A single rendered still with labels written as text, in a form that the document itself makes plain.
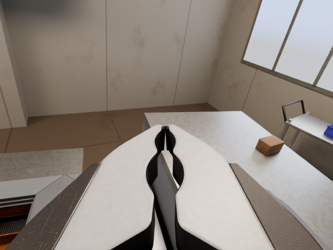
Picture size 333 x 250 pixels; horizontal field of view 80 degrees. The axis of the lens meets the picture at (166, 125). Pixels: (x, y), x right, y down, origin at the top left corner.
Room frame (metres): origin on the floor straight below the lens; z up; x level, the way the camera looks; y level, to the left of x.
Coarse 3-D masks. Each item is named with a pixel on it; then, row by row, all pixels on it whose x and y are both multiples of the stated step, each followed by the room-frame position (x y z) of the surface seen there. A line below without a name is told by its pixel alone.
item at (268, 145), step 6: (264, 138) 0.75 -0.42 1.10; (270, 138) 0.76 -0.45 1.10; (276, 138) 0.77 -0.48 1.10; (258, 144) 0.74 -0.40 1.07; (264, 144) 0.72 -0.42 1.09; (270, 144) 0.71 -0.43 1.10; (276, 144) 0.72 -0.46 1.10; (282, 144) 0.74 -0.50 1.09; (264, 150) 0.71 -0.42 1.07; (270, 150) 0.70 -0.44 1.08; (276, 150) 0.73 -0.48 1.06
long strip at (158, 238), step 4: (156, 216) 0.47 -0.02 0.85; (156, 220) 0.46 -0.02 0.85; (156, 224) 0.44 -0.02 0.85; (156, 228) 0.43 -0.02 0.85; (160, 228) 0.43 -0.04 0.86; (156, 232) 0.41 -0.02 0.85; (160, 232) 0.42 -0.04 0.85; (156, 236) 0.40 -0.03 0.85; (160, 236) 0.40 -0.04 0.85; (156, 240) 0.39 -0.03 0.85; (160, 240) 0.39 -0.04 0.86; (156, 244) 0.37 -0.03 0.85; (160, 244) 0.38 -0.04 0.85; (164, 244) 0.38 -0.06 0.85; (156, 248) 0.36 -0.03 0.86; (160, 248) 0.36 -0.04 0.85; (164, 248) 0.37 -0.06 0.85
